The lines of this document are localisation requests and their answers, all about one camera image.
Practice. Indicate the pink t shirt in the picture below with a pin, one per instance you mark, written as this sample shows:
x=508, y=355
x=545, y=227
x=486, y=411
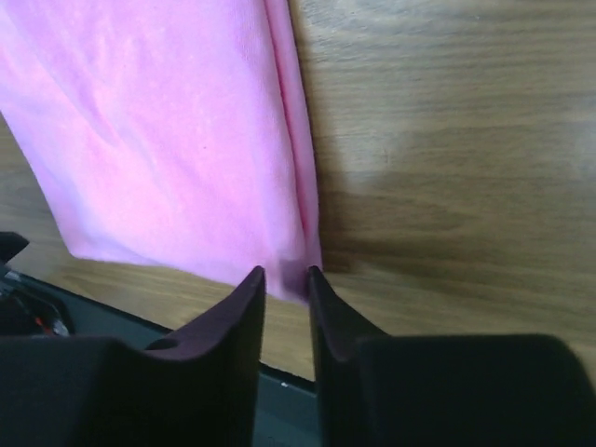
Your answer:
x=171, y=133

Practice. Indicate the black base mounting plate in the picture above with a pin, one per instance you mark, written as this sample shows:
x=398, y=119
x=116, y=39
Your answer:
x=286, y=409

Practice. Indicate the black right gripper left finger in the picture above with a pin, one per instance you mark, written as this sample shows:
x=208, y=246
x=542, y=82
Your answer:
x=197, y=386

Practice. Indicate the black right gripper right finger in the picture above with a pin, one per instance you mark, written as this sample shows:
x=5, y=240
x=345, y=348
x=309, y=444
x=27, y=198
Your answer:
x=375, y=389

